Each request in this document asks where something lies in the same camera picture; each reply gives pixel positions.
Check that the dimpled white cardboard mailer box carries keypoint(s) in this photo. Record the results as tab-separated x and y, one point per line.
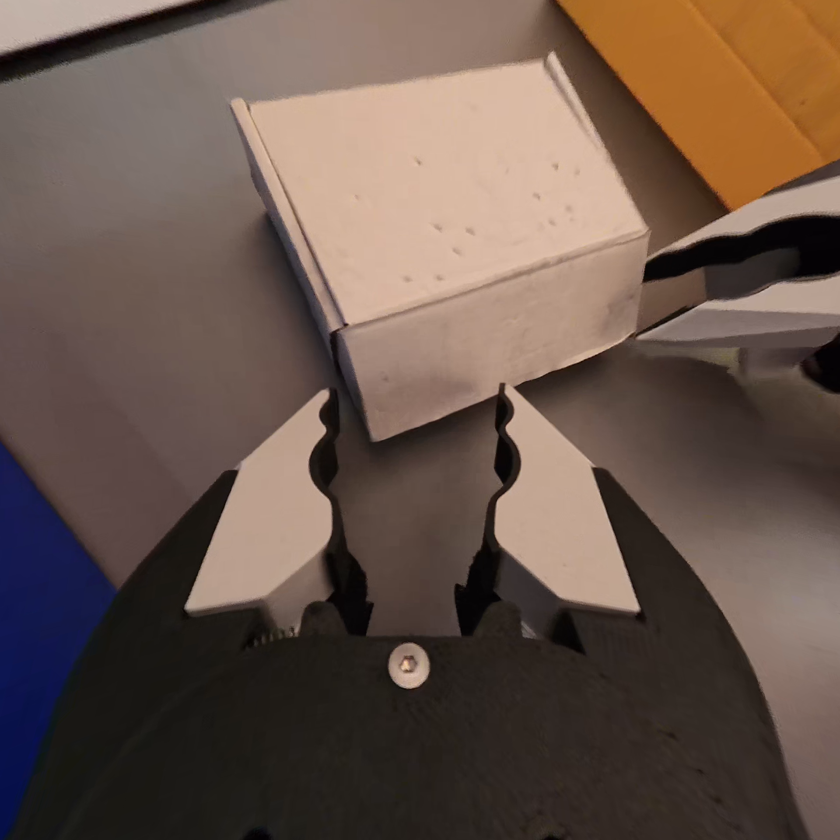
446	197

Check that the blue plastic bin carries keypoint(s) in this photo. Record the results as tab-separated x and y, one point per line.
39	623

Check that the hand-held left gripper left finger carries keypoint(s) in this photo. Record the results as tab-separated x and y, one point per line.
262	531

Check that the yellow plastic bin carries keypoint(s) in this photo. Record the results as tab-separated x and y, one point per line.
722	79

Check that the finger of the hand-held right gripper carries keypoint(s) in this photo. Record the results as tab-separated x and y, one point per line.
754	315
787	203

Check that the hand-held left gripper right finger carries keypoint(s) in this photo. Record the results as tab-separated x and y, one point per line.
564	531

